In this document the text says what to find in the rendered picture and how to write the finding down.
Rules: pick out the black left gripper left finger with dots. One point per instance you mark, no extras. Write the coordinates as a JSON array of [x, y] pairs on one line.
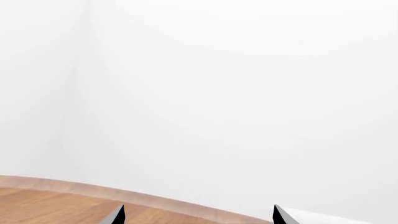
[[117, 217]]

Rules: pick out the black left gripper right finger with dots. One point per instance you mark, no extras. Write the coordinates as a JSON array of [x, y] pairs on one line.
[[281, 217]]

